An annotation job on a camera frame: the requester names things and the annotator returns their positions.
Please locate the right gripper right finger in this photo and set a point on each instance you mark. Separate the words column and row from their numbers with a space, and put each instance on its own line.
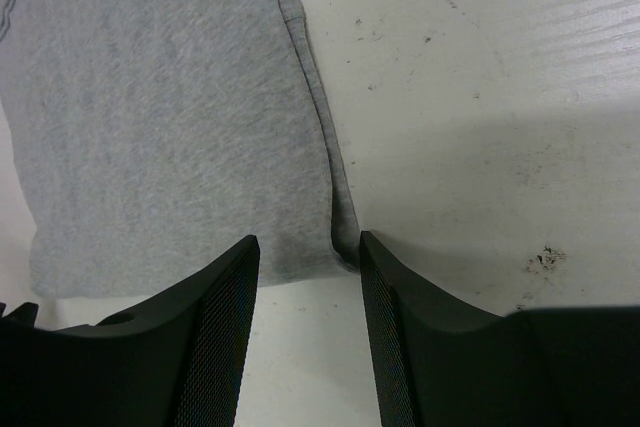
column 439, row 361

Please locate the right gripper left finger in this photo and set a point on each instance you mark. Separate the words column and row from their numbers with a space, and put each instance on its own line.
column 174, row 359

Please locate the grey tank top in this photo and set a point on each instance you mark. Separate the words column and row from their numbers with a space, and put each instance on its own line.
column 151, row 135

